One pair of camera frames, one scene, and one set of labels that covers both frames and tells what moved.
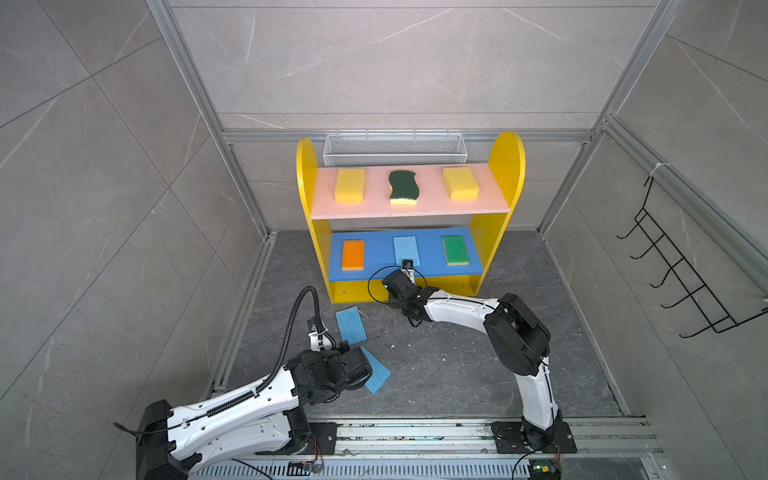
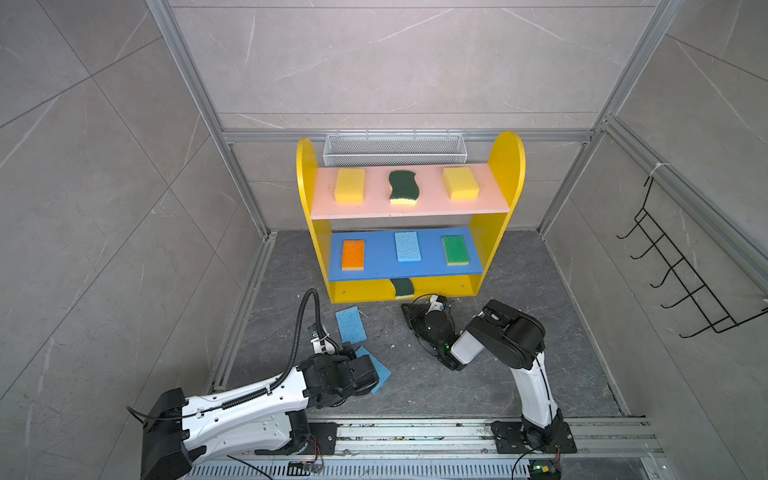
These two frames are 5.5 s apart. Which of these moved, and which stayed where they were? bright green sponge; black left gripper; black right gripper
Moved: black right gripper
Stayed: black left gripper; bright green sponge
